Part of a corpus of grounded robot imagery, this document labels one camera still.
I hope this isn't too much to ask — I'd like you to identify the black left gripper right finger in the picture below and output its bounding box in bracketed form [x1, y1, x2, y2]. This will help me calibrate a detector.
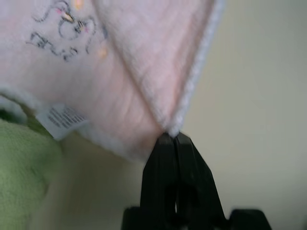
[176, 132, 228, 230]

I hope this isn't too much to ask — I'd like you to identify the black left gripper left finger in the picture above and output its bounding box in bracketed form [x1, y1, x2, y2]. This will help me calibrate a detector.
[141, 133, 178, 230]

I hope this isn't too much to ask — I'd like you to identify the pink towel with embroidery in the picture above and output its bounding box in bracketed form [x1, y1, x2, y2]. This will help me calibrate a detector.
[0, 0, 227, 163]

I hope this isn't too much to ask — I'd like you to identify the green folded towel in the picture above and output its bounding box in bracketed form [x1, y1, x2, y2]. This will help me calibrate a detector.
[0, 109, 63, 230]

